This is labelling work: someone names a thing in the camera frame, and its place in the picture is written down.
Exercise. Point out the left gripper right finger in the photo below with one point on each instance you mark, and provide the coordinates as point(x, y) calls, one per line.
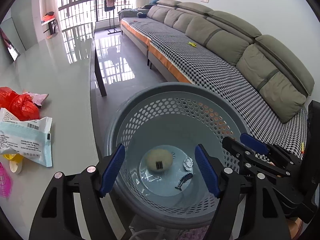
point(263, 218)

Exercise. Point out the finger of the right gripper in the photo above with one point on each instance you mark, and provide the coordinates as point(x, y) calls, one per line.
point(255, 143)
point(247, 161)

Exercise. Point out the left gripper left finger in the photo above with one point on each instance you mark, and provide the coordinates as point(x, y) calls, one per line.
point(55, 217)

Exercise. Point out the white paper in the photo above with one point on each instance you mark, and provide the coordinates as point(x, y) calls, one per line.
point(188, 164)

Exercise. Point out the dark hair clip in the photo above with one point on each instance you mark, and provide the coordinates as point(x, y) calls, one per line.
point(183, 180)

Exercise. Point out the pink plastic shuttlecock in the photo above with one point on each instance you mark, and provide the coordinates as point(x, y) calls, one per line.
point(5, 183)

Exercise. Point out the white round container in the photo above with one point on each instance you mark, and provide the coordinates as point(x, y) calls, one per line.
point(16, 165)

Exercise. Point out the beige sloth plush toy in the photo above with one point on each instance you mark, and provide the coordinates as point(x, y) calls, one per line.
point(159, 160)

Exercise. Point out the light blue wipes packet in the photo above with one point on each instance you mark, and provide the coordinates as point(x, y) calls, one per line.
point(30, 139)

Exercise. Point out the red plastic bag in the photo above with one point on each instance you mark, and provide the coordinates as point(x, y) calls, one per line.
point(20, 105)

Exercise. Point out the pink snack wrapper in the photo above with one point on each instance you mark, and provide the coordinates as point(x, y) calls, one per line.
point(37, 99)

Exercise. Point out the grey perforated trash basket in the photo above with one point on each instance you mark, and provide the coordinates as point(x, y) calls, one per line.
point(176, 117)

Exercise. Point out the houndstooth sofa cover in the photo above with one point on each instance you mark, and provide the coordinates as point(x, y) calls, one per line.
point(227, 82)

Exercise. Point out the yellow toy on sofa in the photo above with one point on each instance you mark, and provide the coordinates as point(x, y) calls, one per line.
point(192, 44)

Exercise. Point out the grey sectional sofa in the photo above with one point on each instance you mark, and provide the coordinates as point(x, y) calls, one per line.
point(267, 64)

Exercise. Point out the blue cushion on sofa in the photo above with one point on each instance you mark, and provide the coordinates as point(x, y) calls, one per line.
point(141, 15)

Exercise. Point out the leaning floor mirror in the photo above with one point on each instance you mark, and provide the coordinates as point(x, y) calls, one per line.
point(12, 39)

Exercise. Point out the clothes drying rack stand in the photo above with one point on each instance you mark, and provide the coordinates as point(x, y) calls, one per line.
point(109, 6)

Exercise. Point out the small side table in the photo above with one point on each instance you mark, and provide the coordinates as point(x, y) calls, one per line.
point(50, 24)

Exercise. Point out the black window grille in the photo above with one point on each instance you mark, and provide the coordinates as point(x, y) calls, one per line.
point(73, 13)

